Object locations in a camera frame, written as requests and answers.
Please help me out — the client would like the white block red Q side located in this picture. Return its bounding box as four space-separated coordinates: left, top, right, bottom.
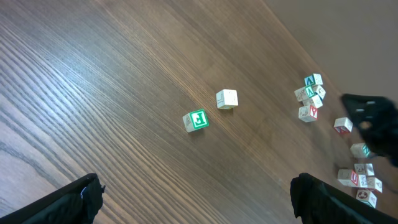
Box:
356 189 377 208

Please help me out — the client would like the green letter A block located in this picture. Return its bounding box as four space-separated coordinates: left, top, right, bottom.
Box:
294 85 316 102

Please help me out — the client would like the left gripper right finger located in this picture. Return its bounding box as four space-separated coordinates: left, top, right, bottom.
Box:
290 173 397 224

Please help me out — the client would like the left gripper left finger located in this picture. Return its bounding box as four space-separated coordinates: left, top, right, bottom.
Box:
1 173 106 224

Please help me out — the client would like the red letter V block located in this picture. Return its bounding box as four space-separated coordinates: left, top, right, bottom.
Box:
298 105 318 123

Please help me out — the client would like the green letter N block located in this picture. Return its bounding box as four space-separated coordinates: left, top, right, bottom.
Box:
350 143 371 159

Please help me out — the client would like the red letter U block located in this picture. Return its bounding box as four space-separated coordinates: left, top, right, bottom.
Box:
337 169 359 187

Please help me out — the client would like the green letter E block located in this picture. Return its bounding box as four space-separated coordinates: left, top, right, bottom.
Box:
182 109 209 133

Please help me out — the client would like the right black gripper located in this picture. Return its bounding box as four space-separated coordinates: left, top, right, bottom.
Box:
340 93 397 167

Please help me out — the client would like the teal block top left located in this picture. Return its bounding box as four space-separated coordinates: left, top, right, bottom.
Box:
304 73 323 86

